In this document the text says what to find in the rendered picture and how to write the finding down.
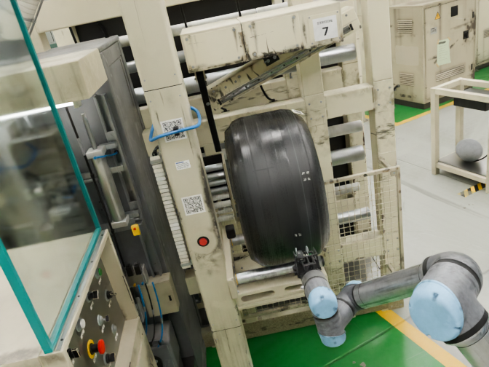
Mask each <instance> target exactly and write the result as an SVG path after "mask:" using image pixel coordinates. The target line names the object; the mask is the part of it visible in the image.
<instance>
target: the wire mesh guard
mask: <svg viewBox="0 0 489 367"><path fill-rule="evenodd" d="M395 170H396V171H397V175H396V178H393V179H396V185H397V189H395V190H397V195H393V196H397V200H395V201H397V211H395V212H397V213H398V216H395V217H398V221H396V222H398V226H397V227H398V228H399V231H398V232H399V237H398V238H399V251H398V252H399V256H400V266H398V267H400V270H401V269H404V268H405V258H404V242H403V226H402V195H401V178H400V166H399V165H396V166H392V167H385V168H382V169H378V170H372V171H368V172H364V173H358V174H354V175H348V176H344V177H340V178H334V179H330V180H326V181H324V183H325V185H329V184H332V185H333V184H335V183H339V182H343V181H345V185H346V181H349V180H353V179H357V182H358V178H363V177H367V176H371V175H376V184H377V183H378V182H377V174H381V173H382V177H383V173H387V172H391V171H395ZM389 180H392V179H388V180H386V181H389ZM383 182H384V180H383ZM369 184H370V189H368V190H371V181H370V183H369ZM373 184H375V183H373ZM390 186H391V185H390V184H389V191H388V192H389V195H390ZM382 187H383V188H384V187H385V186H382ZM351 188H352V193H351V194H353V188H354V187H352V181H351ZM351 188H348V189H351ZM375 189H377V194H380V193H378V185H377V188H375ZM345 190H347V188H345ZM392 191H394V190H392ZM384 192H385V191H383V192H381V193H383V198H380V199H383V200H384V198H385V197H384ZM345 195H346V198H347V193H346V194H345ZM372 195H373V194H372V190H371V199H372ZM367 196H370V195H367ZM393 196H390V208H393V207H396V206H393V207H391V202H394V201H391V197H393ZM364 197H365V202H369V201H372V205H371V206H372V208H373V206H374V205H373V200H369V201H366V195H365V196H364ZM385 203H388V202H384V203H381V204H384V208H383V209H384V212H385ZM395 217H392V218H395ZM353 221H355V226H356V230H355V231H356V232H357V231H358V230H361V229H358V230H357V225H360V224H357V225H356V219H355V220H353ZM347 222H349V226H348V227H350V221H347ZM392 223H395V222H391V223H390V224H391V228H389V229H391V233H389V234H392ZM218 224H219V227H220V233H221V236H222V239H223V234H222V225H221V222H219V223H218ZM386 225H387V224H386ZM383 230H387V228H386V229H383ZM386 234H387V233H386ZM386 234H383V235H386ZM399 256H397V257H399ZM296 302H298V301H296ZM296 302H295V304H291V305H287V306H284V307H277V308H273V309H269V308H270V307H268V309H267V310H264V311H260V312H258V311H257V307H256V310H255V311H257V312H254V311H251V313H250V314H248V316H243V313H242V310H240V314H241V317H242V320H244V319H248V318H252V317H258V316H261V315H268V314H271V313H275V312H281V311H285V310H289V309H295V308H299V307H305V306H309V303H308V302H307V301H305V302H301V303H297V304H296ZM282 305H284V304H282ZM279 306H281V305H279ZM252 312H254V313H252Z"/></svg>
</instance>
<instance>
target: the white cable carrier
mask: <svg viewBox="0 0 489 367"><path fill-rule="evenodd" d="M156 153H157V155H155V154H154V156H152V153H151V157H150V160H151V161H152V160H155V159H162V156H161V152H160V151H157V152H156ZM152 165H153V166H152V167H153V169H154V173H155V177H156V181H157V184H158V185H159V189H160V190H159V191H160V193H161V197H162V201H163V204H164V208H165V211H166V213H167V218H168V220H169V224H170V227H171V231H172V234H173V238H174V241H175V244H176V248H177V251H178V255H179V258H180V262H181V264H185V263H189V262H191V257H190V255H189V252H188V248H187V244H186V239H185V238H184V237H185V236H184V234H183V229H182V228H181V224H180V221H179V217H178V211H177V209H176V206H175V203H174V199H173V195H172V191H171V188H170V184H169V180H168V177H167V173H166V172H165V168H164V164H163V162H158V163H154V164H152Z"/></svg>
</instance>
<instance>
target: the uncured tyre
mask: <svg viewBox="0 0 489 367"><path fill-rule="evenodd" d="M224 136H225V150H226V157H227V161H228V168H229V172H230V176H231V182H232V186H233V190H234V196H235V200H236V206H237V210H238V214H239V220H240V224H241V228H242V234H243V237H244V242H245V245H246V248H247V251H248V253H249V255H250V258H251V260H253V261H254V262H256V263H258V264H260V265H261V266H262V267H272V266H276V265H280V264H286V263H290V262H294V261H295V259H294V255H293V251H294V253H295V255H296V252H295V249H297V251H298V250H302V252H304V251H306V246H307V247H308V249H309V251H311V250H312V251H313V254H314V249H313V247H314V248H315V250H316V252H317V255H319V254H320V253H321V252H322V251H323V249H324V248H325V246H326V244H327V243H328V242H329V239H330V217H329V210H328V204H327V195H326V191H325V183H324V179H323V176H322V170H321V167H320V163H319V158H318V156H317V151H316V148H315V145H314V142H313V139H312V136H311V133H310V131H309V128H308V126H307V124H306V122H305V121H304V119H303V118H302V117H301V116H299V115H298V114H295V113H293V112H292V111H291V110H289V109H277V110H274V111H267V112H263V113H260V114H253V115H249V116H245V117H240V118H238V119H235V120H234V121H232V122H231V124H230V125H229V126H228V127H227V129H226V130H225V132H224ZM268 167H273V168H270V169H266V170H260V169H264V168H268ZM254 170H259V171H256V172H253V171H254ZM302 170H310V174H311V179H312V181H309V182H306V183H304V182H303V179H302V175H301V171H302ZM296 232H302V235H303V236H302V237H299V238H295V239H294V236H293V233H296Z"/></svg>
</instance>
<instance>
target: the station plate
mask: <svg viewBox="0 0 489 367"><path fill-rule="evenodd" d="M312 21H313V27H314V39H315V41H316V42H317V41H321V40H324V39H331V38H335V37H338V27H337V20H336V15H331V16H327V17H321V18H317V19H313V20H312Z"/></svg>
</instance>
